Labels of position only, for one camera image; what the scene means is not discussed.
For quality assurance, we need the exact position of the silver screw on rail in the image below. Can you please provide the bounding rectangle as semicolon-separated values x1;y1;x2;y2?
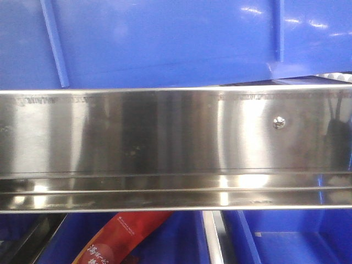
273;116;286;130

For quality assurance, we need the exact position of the blue plastic bin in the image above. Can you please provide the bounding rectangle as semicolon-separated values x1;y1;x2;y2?
1;1;351;90

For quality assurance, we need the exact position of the steel divider bar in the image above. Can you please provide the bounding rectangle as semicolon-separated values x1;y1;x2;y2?
202;211;233;264

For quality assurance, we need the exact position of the white conveyor roller strip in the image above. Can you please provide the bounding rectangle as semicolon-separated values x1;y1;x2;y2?
316;72;352;83

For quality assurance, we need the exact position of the left steel diagonal bar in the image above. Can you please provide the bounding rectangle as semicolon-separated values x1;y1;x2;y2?
1;213;67;263

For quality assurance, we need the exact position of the lower left blue bin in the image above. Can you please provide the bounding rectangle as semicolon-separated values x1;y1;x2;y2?
1;211;209;263

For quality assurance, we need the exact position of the lower right blue bin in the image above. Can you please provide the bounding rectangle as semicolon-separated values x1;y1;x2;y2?
222;209;351;263

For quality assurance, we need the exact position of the stainless steel shelf rail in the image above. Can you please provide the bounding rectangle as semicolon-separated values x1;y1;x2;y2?
1;84;351;213

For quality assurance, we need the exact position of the red snack package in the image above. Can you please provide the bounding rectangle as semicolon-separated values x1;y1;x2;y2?
73;211;172;263

